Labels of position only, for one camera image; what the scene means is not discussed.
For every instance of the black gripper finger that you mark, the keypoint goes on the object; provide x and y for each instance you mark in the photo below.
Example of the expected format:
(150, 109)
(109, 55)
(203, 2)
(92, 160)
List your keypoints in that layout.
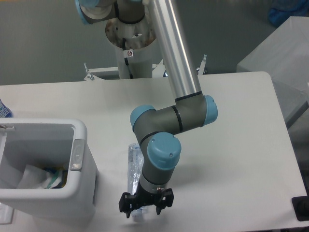
(163, 199)
(125, 203)

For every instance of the clear plastic water bottle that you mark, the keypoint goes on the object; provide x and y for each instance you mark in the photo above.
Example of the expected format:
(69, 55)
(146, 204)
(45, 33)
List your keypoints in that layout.
(135, 163)

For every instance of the blue bag in background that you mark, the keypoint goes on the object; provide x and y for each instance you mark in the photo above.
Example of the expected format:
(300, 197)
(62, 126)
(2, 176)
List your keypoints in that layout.
(281, 10)

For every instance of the white plastic wrapper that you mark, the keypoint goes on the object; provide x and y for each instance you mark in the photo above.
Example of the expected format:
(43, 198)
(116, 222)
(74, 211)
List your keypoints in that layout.
(33, 178)

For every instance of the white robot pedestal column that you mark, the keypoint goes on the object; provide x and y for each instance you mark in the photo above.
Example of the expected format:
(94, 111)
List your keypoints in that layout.
(133, 47)

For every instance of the white paper under bin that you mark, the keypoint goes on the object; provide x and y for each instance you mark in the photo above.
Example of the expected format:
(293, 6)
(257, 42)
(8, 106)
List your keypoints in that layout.
(6, 214)

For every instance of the blue yellow snack packet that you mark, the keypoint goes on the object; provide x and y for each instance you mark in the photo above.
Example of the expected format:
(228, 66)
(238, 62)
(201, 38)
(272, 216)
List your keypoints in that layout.
(56, 178)

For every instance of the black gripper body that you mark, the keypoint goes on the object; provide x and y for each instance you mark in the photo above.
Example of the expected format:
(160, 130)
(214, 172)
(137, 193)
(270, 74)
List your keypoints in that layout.
(145, 198)

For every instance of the white covered side box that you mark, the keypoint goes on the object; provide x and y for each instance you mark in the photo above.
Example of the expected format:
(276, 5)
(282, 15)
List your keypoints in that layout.
(284, 55)

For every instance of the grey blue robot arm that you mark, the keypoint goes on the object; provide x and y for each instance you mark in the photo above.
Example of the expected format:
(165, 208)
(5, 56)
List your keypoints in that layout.
(156, 130)

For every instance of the white plastic trash can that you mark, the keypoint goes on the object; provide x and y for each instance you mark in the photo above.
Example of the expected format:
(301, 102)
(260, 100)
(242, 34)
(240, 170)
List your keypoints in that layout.
(46, 167)

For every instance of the black device at table edge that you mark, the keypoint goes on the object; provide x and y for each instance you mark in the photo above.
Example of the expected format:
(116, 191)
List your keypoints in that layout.
(301, 207)

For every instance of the blue patterned packet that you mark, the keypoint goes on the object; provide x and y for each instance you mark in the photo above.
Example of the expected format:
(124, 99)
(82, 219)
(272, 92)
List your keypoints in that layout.
(5, 112)

